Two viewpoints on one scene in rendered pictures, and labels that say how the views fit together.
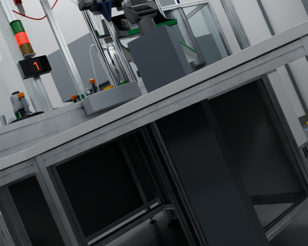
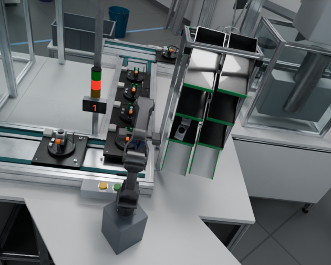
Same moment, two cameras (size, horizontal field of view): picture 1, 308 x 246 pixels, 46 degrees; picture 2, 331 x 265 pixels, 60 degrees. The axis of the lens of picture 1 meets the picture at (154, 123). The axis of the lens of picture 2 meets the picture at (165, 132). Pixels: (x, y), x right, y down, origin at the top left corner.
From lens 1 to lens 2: 1.56 m
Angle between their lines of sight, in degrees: 46
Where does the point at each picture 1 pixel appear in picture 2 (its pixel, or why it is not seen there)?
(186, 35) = (305, 83)
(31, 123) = (43, 176)
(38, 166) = not seen: hidden behind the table
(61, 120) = (63, 181)
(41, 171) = not seen: hidden behind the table
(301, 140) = (311, 200)
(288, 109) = (327, 182)
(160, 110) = not seen: outside the picture
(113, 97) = (98, 195)
